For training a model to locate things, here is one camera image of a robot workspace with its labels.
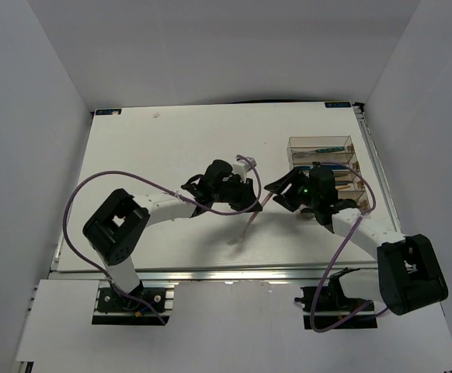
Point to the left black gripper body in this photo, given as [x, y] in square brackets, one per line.
[236, 193]

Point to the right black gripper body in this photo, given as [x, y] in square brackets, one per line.
[309, 198]

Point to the blue knife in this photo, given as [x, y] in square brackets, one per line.
[331, 166]

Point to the green handled fork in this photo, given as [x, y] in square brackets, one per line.
[300, 153]

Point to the pink handled fork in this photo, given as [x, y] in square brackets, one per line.
[243, 232]

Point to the black spoon short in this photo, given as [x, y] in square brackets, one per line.
[307, 213]

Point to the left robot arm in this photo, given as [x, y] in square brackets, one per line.
[114, 230]

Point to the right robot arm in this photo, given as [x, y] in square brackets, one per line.
[408, 275]

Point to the clear plastic organizer tray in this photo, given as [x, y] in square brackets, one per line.
[347, 158]

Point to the right blue corner label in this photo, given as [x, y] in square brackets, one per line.
[338, 104]

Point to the blue corner label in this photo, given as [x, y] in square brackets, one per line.
[338, 104]
[108, 112]

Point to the left blue corner label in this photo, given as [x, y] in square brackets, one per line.
[108, 112]

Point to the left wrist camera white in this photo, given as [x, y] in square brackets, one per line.
[242, 166]

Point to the aluminium table rail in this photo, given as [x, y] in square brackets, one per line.
[293, 273]

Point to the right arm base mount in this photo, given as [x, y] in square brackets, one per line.
[332, 306]

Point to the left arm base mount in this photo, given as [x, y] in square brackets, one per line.
[112, 309]

